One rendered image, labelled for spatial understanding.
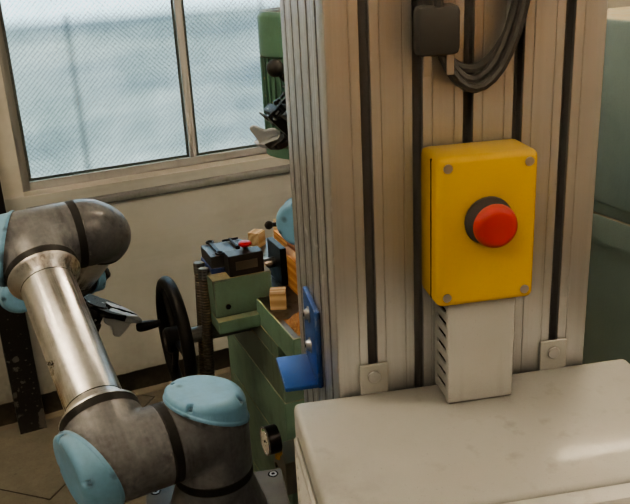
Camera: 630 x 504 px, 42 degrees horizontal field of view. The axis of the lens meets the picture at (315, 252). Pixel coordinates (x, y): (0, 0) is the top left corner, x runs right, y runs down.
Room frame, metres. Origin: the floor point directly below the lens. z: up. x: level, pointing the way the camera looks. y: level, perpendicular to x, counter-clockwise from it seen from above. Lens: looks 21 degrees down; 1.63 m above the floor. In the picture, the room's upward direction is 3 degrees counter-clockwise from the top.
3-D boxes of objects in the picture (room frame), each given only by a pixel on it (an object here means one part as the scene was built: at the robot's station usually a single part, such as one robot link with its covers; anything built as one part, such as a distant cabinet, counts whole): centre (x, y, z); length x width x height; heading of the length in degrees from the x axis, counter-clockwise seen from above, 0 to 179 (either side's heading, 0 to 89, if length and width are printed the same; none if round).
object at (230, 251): (1.73, 0.19, 0.99); 0.13 x 0.11 x 0.06; 21
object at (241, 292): (1.74, 0.19, 0.92); 0.15 x 0.13 x 0.09; 21
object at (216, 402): (1.03, 0.17, 0.98); 0.13 x 0.12 x 0.14; 119
